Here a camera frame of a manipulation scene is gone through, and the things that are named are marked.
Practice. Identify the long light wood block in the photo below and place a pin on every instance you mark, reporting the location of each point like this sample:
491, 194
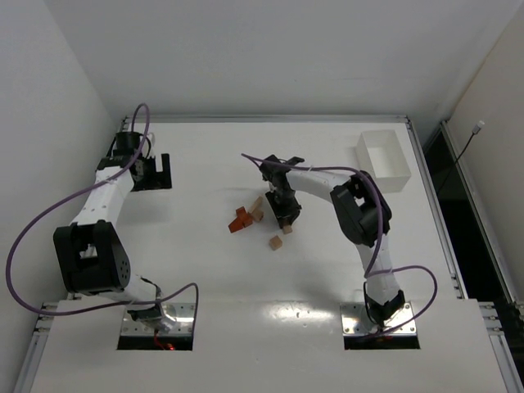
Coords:
256, 204

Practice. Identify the metal base plate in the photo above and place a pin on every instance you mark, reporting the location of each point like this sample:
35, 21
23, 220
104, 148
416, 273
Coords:
356, 323
180, 317

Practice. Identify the white perforated box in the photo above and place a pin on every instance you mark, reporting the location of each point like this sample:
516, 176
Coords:
380, 154

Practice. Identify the small light wood cube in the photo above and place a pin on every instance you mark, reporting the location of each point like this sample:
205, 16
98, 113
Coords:
275, 243

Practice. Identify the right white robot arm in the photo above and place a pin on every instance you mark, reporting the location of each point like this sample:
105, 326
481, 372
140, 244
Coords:
363, 216

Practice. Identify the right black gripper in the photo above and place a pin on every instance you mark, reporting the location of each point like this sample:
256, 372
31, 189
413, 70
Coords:
284, 206

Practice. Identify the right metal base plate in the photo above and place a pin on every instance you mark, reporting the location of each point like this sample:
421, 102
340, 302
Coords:
356, 323

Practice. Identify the short light wood block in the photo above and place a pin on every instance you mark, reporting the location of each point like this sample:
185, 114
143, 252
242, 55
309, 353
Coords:
257, 215

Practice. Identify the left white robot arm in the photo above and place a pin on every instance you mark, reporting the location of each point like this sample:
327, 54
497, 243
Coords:
91, 257

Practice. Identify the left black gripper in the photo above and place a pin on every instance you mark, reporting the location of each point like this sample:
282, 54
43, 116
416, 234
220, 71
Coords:
148, 177

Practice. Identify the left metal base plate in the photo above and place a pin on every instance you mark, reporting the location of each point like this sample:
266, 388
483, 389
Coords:
180, 317

